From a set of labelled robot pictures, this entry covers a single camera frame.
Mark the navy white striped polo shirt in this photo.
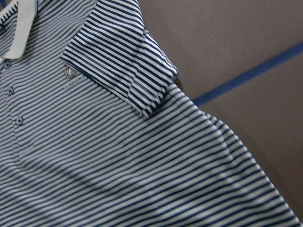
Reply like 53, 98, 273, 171
0, 0, 302, 227

